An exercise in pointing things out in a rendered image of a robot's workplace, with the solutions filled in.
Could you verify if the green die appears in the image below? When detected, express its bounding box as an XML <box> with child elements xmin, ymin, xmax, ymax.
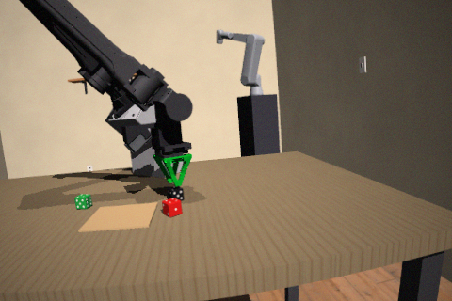
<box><xmin>74</xmin><ymin>195</ymin><xmax>92</xmax><ymax>209</ymax></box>

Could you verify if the red die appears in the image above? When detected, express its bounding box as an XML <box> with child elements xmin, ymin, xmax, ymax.
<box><xmin>162</xmin><ymin>198</ymin><xmax>182</xmax><ymax>217</ymax></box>

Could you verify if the tan flat mat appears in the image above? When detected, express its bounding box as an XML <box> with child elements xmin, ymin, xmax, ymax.
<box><xmin>78</xmin><ymin>202</ymin><xmax>158</xmax><ymax>232</ymax></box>

